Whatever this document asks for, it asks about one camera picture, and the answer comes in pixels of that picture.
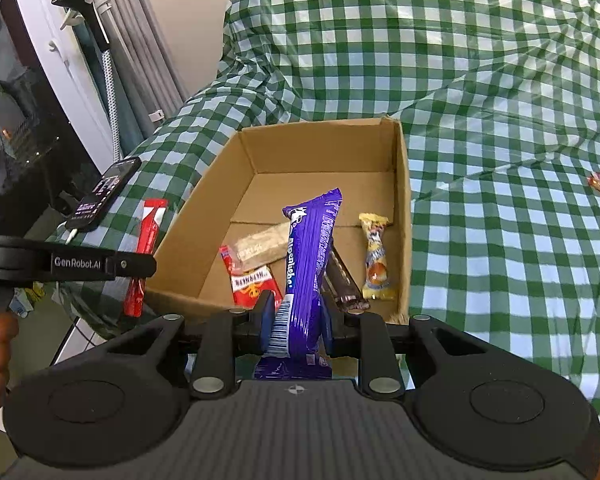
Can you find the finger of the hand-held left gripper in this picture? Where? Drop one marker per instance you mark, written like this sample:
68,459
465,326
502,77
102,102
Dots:
137,265

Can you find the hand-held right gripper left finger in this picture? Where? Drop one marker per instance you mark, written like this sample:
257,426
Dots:
268,327

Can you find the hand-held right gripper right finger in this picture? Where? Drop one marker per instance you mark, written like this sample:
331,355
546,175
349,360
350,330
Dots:
328,335

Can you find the red stick snack packet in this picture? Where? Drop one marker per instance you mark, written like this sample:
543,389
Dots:
152,225

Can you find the dark brown chocolate bar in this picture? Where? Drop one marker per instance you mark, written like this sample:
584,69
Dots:
342,285

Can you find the purple snack bar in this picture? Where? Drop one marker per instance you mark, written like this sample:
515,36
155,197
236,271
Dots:
305,270

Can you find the pale beige snack bar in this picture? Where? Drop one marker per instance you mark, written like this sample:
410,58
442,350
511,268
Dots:
260,250

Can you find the yellow printed snack wrapper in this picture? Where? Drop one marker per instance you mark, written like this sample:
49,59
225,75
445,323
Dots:
377,270

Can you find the brown cardboard box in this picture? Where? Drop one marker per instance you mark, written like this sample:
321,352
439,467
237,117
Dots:
320,155

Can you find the colourful clutter pile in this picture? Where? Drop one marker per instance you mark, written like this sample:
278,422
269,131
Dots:
27,300

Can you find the black smartphone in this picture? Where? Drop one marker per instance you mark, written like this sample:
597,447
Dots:
105,190

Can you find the white curtain clip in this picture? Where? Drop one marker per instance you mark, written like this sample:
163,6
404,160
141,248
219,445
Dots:
155,115

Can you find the dark window pane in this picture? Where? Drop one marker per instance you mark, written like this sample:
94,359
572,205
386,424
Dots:
15,110

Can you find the teal curtain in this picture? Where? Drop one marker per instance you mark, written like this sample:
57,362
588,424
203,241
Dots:
130,110

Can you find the grey curtain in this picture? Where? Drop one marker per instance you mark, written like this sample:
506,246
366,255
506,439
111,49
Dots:
150,35

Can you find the black garment steamer head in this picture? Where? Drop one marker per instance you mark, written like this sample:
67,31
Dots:
80,0

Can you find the green checked blanket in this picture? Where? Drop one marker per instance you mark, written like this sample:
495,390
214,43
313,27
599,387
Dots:
430,60

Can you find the white door frame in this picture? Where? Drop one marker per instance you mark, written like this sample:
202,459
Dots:
65,70

